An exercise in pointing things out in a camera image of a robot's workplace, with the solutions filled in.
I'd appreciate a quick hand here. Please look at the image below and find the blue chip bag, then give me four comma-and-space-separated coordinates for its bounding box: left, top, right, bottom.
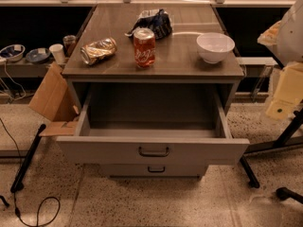
126, 9, 172, 40

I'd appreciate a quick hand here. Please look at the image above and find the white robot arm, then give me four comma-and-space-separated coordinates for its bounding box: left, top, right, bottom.
258, 0, 303, 120

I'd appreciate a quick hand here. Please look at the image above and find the grey drawer cabinet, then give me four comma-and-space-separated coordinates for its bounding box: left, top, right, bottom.
58, 3, 248, 177

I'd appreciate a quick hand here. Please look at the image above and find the open top drawer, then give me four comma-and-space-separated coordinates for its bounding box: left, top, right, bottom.
57, 83, 249, 166

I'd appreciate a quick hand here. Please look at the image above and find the lower drawer front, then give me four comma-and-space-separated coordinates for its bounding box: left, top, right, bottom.
100, 164, 207, 178

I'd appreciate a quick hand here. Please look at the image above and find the red soda can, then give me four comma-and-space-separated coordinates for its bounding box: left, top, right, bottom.
134, 27, 155, 68

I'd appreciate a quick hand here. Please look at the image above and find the crushed gold can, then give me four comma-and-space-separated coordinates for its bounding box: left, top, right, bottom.
80, 38, 117, 66

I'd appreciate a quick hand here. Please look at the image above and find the white bowl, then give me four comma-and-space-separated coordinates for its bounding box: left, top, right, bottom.
196, 32, 235, 63

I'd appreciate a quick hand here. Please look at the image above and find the cardboard box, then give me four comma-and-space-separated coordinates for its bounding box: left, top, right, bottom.
29, 62, 79, 137

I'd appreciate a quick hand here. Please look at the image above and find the brown glass jar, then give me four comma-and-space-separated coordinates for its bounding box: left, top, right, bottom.
62, 35, 77, 56

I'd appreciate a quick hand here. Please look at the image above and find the white paper cup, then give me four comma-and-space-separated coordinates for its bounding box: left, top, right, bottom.
49, 44, 65, 64

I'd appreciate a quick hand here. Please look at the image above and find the blue bowl right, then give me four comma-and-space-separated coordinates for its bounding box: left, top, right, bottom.
26, 48, 50, 64

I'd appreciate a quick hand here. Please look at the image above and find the blue bowl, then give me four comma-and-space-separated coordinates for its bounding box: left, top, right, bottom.
26, 48, 50, 64
0, 44, 26, 62

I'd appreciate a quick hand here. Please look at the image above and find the black stand leg right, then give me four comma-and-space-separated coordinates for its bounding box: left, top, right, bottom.
240, 108, 303, 188

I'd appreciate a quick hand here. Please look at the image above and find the black stand leg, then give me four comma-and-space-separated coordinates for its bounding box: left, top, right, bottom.
240, 108, 303, 188
10, 124, 46, 193

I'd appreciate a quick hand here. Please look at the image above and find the blue bowl left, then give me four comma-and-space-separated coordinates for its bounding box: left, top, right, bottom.
0, 44, 26, 62

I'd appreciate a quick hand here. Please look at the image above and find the black stand leg left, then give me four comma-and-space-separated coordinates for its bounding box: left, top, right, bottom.
10, 124, 46, 193

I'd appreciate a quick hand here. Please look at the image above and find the black caster foot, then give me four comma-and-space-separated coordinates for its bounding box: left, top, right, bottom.
276, 187, 303, 204

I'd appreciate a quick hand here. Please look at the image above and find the black floor cable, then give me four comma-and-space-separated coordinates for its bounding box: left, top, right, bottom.
0, 116, 62, 227

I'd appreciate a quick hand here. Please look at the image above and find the white cable on shelf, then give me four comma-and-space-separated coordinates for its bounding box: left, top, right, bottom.
0, 60, 27, 102

